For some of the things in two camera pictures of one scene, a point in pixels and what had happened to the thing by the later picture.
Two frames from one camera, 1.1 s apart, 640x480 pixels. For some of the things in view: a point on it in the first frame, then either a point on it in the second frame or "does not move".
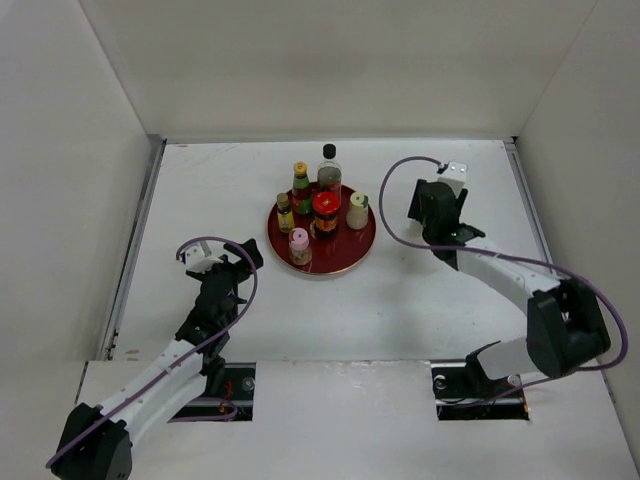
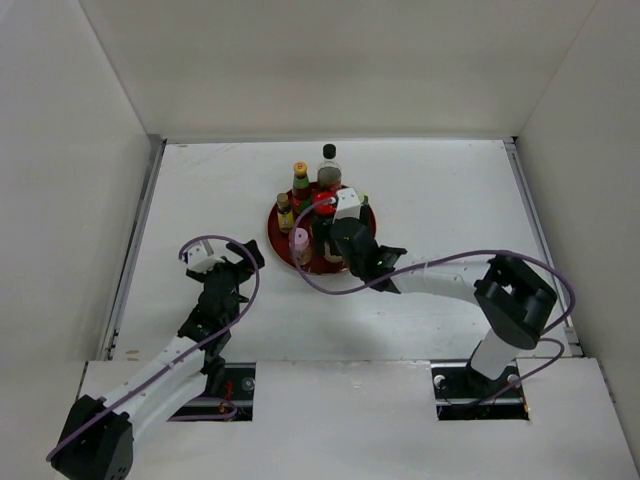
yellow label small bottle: [286, 218] does not move
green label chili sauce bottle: [302, 202] does not move
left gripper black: [243, 267] does not move
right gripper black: [415, 208] → [363, 219]
